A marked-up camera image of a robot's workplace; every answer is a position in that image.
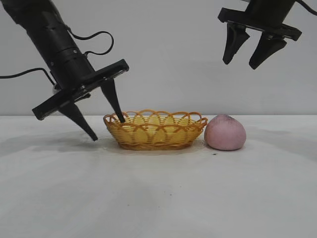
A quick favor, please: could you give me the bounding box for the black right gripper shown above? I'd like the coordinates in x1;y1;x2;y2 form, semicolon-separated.
217;0;302;70

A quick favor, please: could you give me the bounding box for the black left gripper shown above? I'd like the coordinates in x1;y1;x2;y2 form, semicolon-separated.
32;53;130;142

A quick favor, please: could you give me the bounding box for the yellow woven wicker basket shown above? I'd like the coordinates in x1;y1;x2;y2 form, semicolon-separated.
103;108;209;151

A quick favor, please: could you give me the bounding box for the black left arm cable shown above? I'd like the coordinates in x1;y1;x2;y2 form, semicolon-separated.
0;68;56;85
66;26;115;55

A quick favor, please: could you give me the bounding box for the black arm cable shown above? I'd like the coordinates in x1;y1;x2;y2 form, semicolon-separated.
297;0;317;13
66;26;115;55
0;68;56;85

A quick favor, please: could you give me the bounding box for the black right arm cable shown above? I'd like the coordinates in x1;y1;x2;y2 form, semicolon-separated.
297;0;317;13

